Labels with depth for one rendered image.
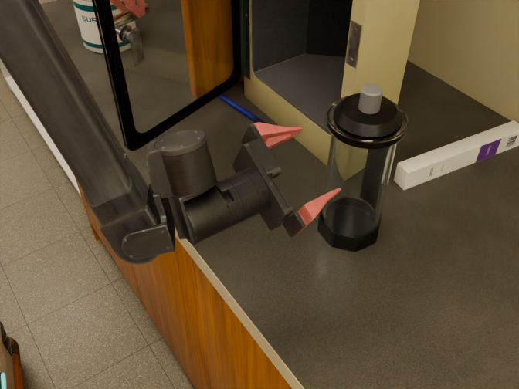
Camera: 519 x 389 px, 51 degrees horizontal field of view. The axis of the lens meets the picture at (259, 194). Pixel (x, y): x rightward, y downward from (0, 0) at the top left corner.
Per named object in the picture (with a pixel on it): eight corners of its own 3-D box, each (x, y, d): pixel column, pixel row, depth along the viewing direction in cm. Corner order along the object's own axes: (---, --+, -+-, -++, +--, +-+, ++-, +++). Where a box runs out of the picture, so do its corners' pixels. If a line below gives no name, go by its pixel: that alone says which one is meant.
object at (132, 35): (147, 62, 85) (141, 29, 81) (136, 69, 84) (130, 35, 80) (138, 59, 86) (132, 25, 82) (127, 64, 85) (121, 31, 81)
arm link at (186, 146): (132, 225, 69) (127, 262, 61) (103, 143, 63) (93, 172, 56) (224, 204, 69) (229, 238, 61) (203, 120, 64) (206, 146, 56)
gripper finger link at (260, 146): (300, 103, 70) (239, 127, 66) (329, 148, 68) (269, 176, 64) (284, 128, 76) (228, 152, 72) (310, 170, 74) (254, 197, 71)
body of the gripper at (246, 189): (256, 137, 66) (203, 160, 63) (298, 208, 64) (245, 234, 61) (243, 160, 72) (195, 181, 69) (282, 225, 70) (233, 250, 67)
